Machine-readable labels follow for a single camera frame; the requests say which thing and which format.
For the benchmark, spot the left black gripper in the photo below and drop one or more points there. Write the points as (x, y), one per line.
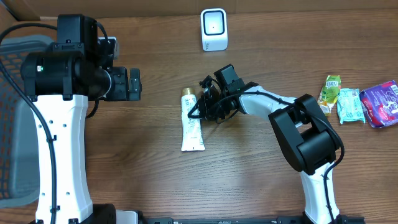
(122, 93)

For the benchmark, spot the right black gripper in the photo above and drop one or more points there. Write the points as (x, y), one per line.
(208, 111)

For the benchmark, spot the white tube gold cap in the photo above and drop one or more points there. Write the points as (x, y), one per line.
(191, 127)

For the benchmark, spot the green gold snack packet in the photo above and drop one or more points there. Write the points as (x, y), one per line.
(329, 94)

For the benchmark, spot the teal wet wipes pack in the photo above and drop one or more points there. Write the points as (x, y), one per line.
(349, 106)

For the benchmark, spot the purple sanitary pad pack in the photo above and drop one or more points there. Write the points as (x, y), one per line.
(380, 104)

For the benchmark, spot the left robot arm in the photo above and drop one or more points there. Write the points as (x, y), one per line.
(59, 83)

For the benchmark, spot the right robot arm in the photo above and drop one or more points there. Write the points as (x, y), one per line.
(305, 136)

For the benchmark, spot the white barcode scanner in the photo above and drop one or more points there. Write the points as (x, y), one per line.
(214, 29)

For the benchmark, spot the grey plastic basket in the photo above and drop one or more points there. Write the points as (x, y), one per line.
(19, 147)

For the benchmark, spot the cardboard back panel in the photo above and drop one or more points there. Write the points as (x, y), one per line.
(30, 10)

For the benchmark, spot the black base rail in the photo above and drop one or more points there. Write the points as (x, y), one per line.
(278, 220)

